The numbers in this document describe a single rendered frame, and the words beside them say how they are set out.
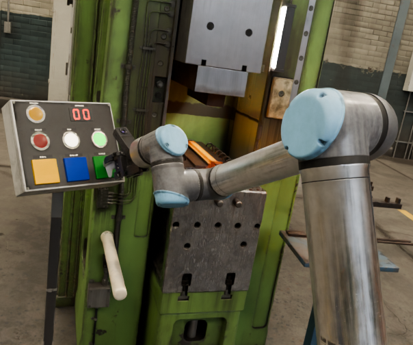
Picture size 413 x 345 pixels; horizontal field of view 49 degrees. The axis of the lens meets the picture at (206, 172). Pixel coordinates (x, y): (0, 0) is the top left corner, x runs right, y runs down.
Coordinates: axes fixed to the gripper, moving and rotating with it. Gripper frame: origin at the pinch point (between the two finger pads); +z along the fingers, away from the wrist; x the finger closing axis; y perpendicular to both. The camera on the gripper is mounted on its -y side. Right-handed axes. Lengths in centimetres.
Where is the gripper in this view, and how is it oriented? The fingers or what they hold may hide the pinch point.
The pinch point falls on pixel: (107, 163)
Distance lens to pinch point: 152.4
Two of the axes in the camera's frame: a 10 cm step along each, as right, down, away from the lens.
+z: -6.5, 2.2, 7.3
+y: 2.0, 9.7, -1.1
